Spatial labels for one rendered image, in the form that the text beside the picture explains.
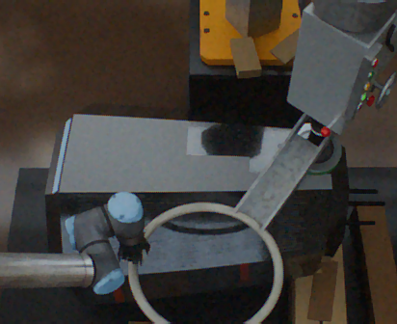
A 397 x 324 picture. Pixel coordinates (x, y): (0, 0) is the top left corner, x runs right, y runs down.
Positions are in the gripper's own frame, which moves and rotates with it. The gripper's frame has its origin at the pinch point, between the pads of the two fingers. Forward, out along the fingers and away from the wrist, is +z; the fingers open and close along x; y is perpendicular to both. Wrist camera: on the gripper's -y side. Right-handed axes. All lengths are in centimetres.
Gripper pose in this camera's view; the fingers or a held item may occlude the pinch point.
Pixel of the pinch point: (136, 255)
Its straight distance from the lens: 181.7
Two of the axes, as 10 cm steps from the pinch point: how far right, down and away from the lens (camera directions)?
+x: 9.9, 1.5, -0.7
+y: -1.6, 8.1, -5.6
